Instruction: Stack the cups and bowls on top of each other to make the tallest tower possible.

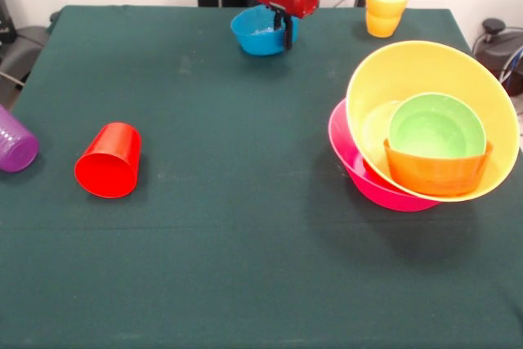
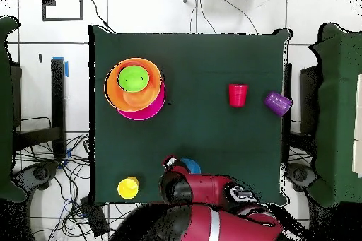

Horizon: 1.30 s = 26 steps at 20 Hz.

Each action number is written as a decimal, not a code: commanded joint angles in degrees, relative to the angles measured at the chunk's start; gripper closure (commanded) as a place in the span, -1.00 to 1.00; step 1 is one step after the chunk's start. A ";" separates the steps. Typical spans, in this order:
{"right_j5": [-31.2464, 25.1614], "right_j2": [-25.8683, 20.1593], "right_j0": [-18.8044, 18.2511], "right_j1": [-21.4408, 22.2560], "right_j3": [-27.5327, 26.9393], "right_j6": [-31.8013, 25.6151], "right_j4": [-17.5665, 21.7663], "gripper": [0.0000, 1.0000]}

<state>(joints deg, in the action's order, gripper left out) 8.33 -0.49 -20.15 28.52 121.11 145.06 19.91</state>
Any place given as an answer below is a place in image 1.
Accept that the small blue bowl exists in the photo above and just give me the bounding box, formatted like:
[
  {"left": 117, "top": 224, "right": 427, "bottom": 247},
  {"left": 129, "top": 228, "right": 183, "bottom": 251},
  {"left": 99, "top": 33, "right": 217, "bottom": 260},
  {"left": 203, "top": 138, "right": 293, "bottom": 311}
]
[{"left": 230, "top": 5, "right": 300, "bottom": 57}]

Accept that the large orange bowl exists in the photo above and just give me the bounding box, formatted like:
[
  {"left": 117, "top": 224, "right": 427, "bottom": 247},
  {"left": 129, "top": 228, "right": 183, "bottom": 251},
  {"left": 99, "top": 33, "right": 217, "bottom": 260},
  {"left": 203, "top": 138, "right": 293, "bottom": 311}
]
[{"left": 345, "top": 40, "right": 521, "bottom": 203}]

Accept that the small green bowl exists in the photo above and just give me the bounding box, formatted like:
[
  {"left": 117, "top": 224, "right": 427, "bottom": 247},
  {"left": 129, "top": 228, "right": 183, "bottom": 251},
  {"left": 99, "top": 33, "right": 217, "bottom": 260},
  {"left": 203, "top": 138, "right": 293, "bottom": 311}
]
[{"left": 387, "top": 92, "right": 489, "bottom": 160}]

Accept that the small orange bowl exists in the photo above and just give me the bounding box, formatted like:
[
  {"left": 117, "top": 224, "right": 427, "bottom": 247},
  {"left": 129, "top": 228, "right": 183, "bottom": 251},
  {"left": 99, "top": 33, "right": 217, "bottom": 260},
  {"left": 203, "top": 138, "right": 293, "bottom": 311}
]
[{"left": 382, "top": 138, "right": 494, "bottom": 198}]

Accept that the red cup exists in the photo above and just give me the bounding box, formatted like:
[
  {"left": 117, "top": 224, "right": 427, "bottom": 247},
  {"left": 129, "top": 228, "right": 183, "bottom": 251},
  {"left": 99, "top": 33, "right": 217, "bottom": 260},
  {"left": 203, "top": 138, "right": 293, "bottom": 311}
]
[{"left": 74, "top": 122, "right": 142, "bottom": 199}]

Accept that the large pink bowl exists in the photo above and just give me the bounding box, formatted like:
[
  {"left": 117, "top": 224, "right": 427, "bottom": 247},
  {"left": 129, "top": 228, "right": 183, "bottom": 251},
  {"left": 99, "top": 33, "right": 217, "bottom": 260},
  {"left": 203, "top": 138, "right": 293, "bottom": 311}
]
[{"left": 328, "top": 98, "right": 443, "bottom": 213}]

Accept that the dark green tablecloth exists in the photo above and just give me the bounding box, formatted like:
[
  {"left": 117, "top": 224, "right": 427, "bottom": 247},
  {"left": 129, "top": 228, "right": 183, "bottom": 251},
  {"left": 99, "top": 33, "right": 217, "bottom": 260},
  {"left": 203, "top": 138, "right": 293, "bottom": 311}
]
[{"left": 0, "top": 5, "right": 523, "bottom": 349}]

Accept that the purple cup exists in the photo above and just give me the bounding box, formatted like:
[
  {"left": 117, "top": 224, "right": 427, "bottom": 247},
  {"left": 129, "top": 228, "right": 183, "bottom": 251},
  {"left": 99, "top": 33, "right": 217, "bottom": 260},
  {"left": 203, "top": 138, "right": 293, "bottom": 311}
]
[{"left": 0, "top": 103, "right": 40, "bottom": 173}]

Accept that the tangle of cables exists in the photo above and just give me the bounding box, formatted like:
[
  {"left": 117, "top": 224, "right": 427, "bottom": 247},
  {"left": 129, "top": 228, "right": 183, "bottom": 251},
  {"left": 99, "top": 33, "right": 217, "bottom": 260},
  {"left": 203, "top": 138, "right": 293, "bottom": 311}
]
[{"left": 496, "top": 44, "right": 523, "bottom": 111}]

